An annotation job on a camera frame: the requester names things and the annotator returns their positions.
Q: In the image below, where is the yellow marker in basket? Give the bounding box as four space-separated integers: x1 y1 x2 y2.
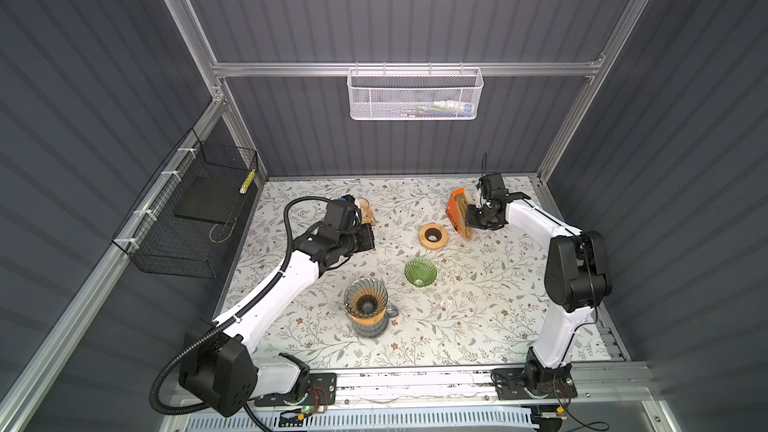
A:
239 169 256 195

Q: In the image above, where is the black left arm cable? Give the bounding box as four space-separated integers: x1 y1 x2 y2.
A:
148 196 337 416

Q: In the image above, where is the clear grey glass pitcher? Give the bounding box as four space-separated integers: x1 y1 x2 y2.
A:
351 306 399 338

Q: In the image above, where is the black wire basket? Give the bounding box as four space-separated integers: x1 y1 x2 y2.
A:
113 131 259 279

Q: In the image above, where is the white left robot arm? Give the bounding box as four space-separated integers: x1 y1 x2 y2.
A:
169 195 375 417

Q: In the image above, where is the black pad in basket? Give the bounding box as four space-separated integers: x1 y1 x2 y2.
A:
174 176 247 225

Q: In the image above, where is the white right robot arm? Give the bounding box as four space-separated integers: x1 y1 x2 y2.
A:
466 173 613 399

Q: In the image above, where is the white wire mesh basket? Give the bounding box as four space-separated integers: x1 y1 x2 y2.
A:
346 64 484 121

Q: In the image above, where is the orange coffee filter box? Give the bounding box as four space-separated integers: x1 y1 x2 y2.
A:
446 188 472 241

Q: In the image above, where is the orange glass pitcher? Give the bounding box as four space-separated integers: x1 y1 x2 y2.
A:
356 198 376 227

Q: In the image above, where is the green glass dripper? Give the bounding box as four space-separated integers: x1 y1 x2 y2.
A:
404 257 438 287

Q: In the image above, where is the clear grey glass dripper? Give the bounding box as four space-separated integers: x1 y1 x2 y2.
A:
344 277 388 317

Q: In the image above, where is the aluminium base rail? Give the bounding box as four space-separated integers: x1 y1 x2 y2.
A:
161 362 677 431

